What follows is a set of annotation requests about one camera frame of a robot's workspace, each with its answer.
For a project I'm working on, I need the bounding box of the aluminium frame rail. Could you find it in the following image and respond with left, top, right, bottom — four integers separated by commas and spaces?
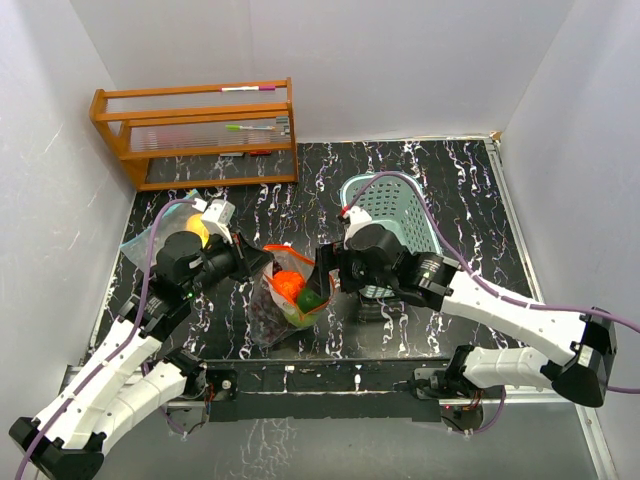
487, 137, 616, 480

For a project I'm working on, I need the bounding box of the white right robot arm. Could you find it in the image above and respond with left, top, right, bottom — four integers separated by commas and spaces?
298, 224, 616, 408

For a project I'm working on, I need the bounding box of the green white marker pen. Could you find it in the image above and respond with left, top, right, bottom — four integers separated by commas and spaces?
225, 124, 276, 132

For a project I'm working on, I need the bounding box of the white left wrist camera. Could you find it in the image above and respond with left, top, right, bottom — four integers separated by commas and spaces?
193, 198, 235, 244

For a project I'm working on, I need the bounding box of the white plastic basket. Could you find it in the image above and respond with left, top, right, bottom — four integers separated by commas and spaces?
339, 173, 444, 300

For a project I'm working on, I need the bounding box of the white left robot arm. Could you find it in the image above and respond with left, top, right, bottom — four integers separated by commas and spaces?
9, 231, 273, 479

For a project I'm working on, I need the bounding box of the orange zip plastic bag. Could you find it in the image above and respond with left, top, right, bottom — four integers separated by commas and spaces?
252, 244, 335, 339

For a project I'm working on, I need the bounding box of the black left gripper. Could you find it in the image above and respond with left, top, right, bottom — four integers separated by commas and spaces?
183, 226, 275, 298

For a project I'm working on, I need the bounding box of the yellow apple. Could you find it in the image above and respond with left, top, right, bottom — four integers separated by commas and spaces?
185, 213, 209, 247

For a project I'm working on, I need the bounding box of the blue zip top bag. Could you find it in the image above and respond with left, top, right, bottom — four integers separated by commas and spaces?
120, 189, 202, 271

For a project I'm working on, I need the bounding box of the pink white marker pen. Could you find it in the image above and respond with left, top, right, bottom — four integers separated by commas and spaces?
220, 85, 277, 93

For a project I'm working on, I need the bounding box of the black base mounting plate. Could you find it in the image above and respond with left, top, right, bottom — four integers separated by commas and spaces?
199, 357, 506, 424

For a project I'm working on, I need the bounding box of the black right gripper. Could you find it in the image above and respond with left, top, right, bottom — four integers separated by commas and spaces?
306, 241, 395, 299

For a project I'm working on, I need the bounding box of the orange pumpkin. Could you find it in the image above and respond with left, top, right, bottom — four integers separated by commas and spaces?
273, 270, 306, 301

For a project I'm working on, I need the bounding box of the purple grapes bunch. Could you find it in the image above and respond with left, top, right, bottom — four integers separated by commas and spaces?
248, 289, 290, 347

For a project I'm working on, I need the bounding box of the wooden shelf rack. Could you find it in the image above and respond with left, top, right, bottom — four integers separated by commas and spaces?
89, 78, 299, 192

